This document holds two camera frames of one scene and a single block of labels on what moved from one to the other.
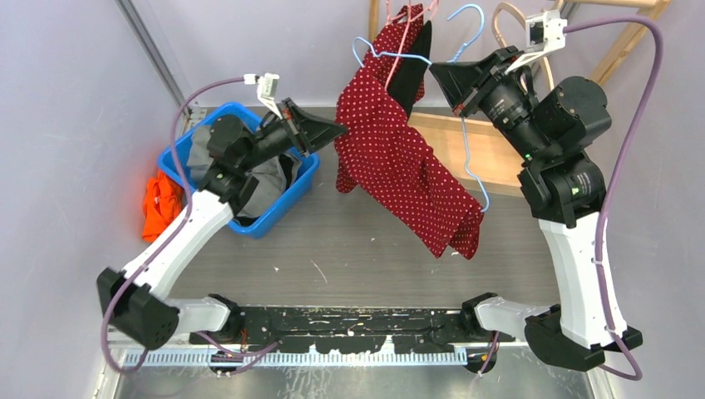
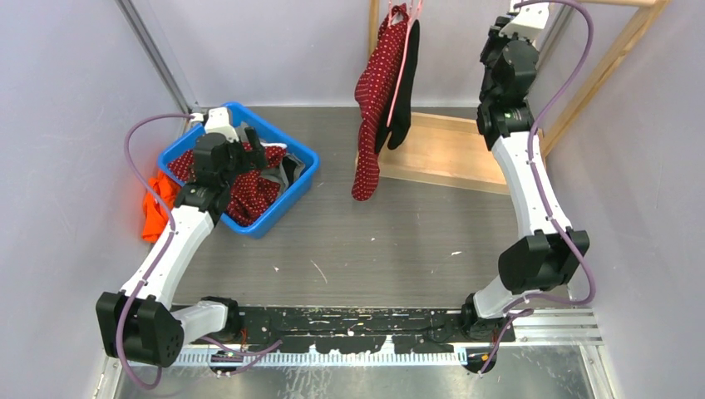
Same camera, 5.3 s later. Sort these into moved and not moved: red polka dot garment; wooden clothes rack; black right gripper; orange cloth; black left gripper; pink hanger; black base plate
Moved: black left gripper; black right gripper; red polka dot garment; pink hanger
Not moved: orange cloth; wooden clothes rack; black base plate
